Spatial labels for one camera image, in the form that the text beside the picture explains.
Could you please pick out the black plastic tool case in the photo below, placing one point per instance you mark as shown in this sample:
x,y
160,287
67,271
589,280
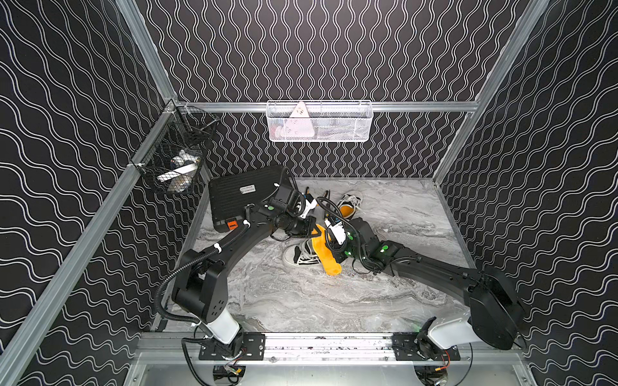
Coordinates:
x,y
230,195

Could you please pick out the white items in black basket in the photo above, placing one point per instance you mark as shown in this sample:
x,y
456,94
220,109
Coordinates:
x,y
183,170

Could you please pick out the pink triangular card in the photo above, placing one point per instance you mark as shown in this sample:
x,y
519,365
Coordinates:
x,y
299,125

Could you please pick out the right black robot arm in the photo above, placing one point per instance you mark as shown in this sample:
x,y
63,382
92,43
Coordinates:
x,y
493,311

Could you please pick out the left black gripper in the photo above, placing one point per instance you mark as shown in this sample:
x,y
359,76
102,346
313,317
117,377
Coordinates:
x,y
299,226

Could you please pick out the black wire wall basket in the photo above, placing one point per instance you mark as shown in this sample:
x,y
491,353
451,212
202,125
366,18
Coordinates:
x,y
190,129

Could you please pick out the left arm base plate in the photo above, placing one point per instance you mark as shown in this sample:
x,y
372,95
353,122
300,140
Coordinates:
x,y
232,346

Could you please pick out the yellow handled pliers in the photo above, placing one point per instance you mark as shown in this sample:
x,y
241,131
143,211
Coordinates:
x,y
314,199

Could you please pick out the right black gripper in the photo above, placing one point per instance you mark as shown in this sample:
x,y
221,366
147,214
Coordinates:
x,y
334,248

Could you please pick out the white wire wall basket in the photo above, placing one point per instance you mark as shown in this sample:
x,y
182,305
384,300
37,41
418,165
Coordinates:
x,y
334,121

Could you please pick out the black white sneaker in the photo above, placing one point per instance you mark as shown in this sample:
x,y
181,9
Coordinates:
x,y
301,255
352,197

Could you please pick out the yellow insole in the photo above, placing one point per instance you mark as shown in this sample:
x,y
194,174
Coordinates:
x,y
324,254
347,210

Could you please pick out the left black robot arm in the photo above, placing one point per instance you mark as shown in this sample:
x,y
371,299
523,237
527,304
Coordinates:
x,y
201,284

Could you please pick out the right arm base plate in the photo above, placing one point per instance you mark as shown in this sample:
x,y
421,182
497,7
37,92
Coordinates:
x,y
409,347

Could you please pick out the aluminium front rail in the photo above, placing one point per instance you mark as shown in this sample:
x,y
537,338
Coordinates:
x,y
317,349

